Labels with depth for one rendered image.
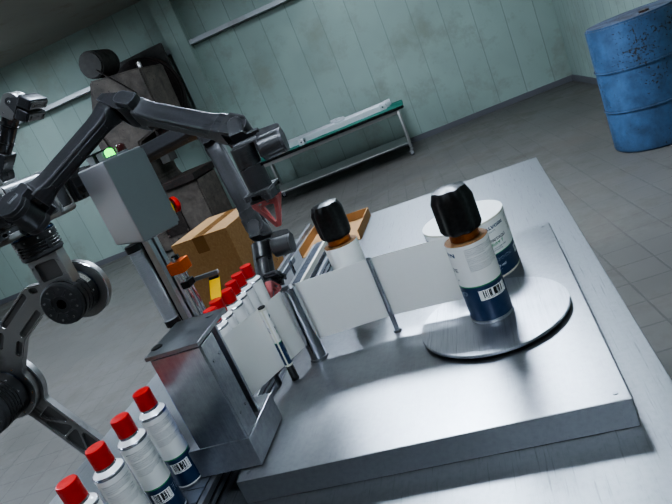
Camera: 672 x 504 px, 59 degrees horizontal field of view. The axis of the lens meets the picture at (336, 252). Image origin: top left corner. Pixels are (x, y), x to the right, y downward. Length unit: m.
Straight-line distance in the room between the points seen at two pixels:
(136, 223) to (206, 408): 0.45
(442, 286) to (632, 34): 3.80
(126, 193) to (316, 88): 7.80
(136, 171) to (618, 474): 1.05
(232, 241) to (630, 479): 1.50
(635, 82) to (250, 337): 4.10
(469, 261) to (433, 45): 7.92
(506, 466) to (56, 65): 9.66
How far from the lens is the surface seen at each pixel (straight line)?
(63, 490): 0.98
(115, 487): 1.04
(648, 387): 1.08
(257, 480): 1.12
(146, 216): 1.35
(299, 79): 9.07
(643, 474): 0.94
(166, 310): 1.42
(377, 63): 8.98
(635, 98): 5.01
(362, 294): 1.34
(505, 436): 0.99
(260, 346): 1.30
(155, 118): 1.59
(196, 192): 8.27
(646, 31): 4.93
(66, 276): 2.03
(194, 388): 1.09
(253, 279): 1.60
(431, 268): 1.29
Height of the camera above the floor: 1.47
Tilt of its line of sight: 16 degrees down
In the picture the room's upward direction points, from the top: 23 degrees counter-clockwise
